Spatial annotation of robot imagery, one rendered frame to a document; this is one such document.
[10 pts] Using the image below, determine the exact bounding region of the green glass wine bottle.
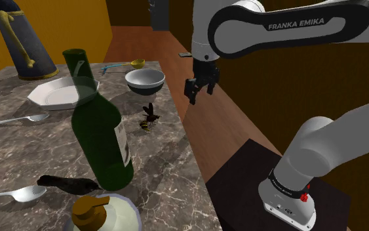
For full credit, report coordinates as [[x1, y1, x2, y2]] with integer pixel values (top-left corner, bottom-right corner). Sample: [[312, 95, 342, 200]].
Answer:
[[62, 48, 134, 192]]

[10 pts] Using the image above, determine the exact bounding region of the blue and gold tall pitcher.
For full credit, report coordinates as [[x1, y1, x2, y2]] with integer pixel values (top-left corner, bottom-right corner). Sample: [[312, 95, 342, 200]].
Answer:
[[0, 0, 60, 81]]

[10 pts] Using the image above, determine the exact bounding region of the white and black bowl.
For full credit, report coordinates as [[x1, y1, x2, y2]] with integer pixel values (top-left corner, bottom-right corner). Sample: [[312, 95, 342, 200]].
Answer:
[[125, 68, 166, 96]]

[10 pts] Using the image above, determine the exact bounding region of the white octagonal plate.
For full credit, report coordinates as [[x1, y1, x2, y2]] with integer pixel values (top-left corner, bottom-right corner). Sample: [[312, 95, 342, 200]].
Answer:
[[26, 75, 100, 112]]

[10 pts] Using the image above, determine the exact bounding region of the yellow spoon with blue handle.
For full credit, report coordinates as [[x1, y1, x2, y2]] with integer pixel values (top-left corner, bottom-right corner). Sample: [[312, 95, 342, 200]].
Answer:
[[100, 58, 146, 76]]

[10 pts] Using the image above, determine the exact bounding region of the dark robot stand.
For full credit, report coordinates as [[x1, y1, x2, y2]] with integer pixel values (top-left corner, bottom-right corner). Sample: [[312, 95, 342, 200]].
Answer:
[[204, 138, 353, 231]]

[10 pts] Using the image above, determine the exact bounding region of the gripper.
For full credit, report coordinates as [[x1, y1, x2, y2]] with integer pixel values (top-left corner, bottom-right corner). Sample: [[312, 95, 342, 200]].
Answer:
[[184, 58, 221, 106]]

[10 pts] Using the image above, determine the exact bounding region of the black elongated lump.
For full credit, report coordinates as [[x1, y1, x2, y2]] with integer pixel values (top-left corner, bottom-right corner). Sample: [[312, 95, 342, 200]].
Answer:
[[37, 174, 103, 196]]

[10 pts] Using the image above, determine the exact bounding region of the small silver spoon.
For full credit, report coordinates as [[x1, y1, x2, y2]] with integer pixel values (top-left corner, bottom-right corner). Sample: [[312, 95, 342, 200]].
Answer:
[[0, 114, 50, 128]]

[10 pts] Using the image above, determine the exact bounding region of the white soap dispenser brown pump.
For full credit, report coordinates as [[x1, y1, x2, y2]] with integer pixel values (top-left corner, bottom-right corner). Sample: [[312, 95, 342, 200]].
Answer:
[[63, 193, 143, 231]]

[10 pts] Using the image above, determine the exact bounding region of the black and yellow wasp figure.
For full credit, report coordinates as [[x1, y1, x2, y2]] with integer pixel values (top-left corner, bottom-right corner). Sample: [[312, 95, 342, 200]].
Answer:
[[139, 102, 161, 133]]

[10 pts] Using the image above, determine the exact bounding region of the large silver spoon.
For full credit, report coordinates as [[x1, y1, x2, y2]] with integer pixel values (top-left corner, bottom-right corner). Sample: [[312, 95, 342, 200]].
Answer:
[[0, 185, 48, 203]]

